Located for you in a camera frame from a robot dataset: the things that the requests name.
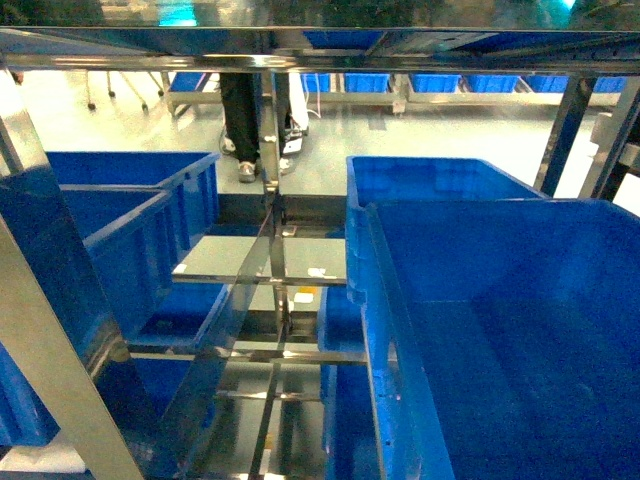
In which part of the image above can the steel shelf rack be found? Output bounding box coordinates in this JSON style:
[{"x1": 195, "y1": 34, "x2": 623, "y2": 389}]
[{"x1": 1, "y1": 25, "x2": 639, "y2": 479}]

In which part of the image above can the blue crate rear right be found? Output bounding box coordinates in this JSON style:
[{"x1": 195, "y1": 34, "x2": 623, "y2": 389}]
[{"x1": 346, "y1": 156, "x2": 547, "y2": 212}]

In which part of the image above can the blue crate upper shelf right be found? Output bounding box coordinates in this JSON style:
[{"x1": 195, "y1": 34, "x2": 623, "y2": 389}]
[{"x1": 362, "y1": 200, "x2": 639, "y2": 479}]

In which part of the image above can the blue crate upper shelf left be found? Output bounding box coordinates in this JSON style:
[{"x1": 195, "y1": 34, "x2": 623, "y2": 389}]
[{"x1": 1, "y1": 184, "x2": 177, "y2": 350}]

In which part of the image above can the blue crate shelf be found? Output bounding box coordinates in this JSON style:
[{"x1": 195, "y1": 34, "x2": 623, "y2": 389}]
[
  {"x1": 362, "y1": 200, "x2": 639, "y2": 479},
  {"x1": 1, "y1": 184, "x2": 177, "y2": 350}
]

